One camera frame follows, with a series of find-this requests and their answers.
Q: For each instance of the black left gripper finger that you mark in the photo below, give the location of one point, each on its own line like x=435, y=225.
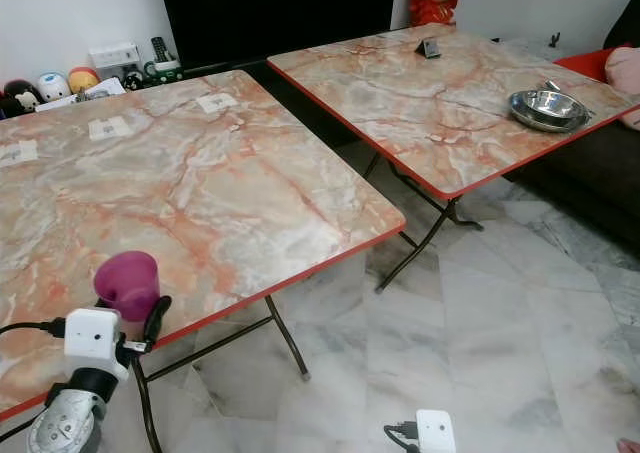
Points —
x=157, y=318

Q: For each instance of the purple plastic cup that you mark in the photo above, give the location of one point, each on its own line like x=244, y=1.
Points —
x=125, y=275

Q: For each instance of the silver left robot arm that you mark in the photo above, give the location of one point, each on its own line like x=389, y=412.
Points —
x=72, y=418

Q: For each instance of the marble folding table with labels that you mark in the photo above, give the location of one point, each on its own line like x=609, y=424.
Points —
x=190, y=203

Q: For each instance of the white paper label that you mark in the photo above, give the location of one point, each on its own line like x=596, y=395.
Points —
x=218, y=102
x=17, y=153
x=111, y=128

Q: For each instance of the green white mug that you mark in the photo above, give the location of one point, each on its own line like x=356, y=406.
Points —
x=165, y=71

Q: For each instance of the yellow orange round toy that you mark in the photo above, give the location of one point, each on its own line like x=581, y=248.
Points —
x=83, y=78

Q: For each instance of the white blue round toy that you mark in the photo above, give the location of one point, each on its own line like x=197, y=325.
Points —
x=52, y=85

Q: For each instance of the black white plush toy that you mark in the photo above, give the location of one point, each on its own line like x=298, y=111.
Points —
x=20, y=97

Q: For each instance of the black remote control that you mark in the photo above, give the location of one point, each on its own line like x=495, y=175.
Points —
x=159, y=50

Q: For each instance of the large black screen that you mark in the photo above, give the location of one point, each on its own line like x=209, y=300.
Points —
x=275, y=15

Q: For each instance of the marble folding table with bowl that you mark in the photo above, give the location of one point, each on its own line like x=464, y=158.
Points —
x=420, y=103

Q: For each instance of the small black stand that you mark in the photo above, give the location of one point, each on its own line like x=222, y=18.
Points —
x=432, y=49

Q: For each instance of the red gold figurine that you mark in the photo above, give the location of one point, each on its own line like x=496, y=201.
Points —
x=435, y=1

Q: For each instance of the dark sofa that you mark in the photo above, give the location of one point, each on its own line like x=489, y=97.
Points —
x=575, y=173

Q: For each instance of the stainless steel bowl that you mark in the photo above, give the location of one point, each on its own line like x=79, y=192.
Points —
x=548, y=110

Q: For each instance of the metal spoon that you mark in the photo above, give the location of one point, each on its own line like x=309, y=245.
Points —
x=552, y=86

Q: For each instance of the red seat cushion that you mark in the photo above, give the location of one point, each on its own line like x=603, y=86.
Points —
x=585, y=63

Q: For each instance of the pink pillow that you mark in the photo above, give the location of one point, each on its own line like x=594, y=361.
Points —
x=625, y=83

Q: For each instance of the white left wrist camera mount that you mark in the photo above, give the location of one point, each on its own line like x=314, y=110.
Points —
x=93, y=337

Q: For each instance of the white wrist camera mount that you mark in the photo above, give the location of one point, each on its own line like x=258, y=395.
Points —
x=93, y=337
x=436, y=432

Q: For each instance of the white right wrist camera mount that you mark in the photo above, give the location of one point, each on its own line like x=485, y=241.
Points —
x=436, y=432

